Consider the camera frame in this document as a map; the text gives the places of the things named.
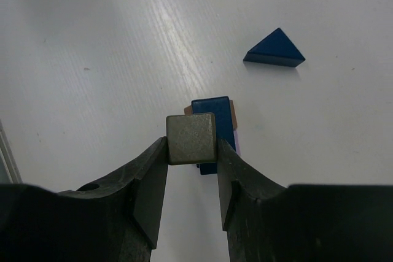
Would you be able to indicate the blue rectangular block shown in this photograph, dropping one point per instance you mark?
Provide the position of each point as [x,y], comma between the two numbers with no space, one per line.
[221,108]

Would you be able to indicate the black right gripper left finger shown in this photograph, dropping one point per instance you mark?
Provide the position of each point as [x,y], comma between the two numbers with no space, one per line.
[114,218]

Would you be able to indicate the brown wood block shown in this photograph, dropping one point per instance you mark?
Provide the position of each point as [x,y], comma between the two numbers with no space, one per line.
[188,111]

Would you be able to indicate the right aluminium side rail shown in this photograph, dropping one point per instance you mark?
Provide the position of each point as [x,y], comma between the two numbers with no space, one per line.
[9,170]

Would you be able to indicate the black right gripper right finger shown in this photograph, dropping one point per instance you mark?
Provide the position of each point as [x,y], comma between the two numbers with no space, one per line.
[267,222]

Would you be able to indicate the blue triangular block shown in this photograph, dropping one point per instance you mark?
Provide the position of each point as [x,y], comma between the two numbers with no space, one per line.
[275,49]

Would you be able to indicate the grey wood cube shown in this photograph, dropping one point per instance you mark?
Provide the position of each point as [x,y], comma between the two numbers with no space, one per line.
[191,139]

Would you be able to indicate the purple wood cube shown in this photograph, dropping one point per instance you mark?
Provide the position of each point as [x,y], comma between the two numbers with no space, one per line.
[237,142]

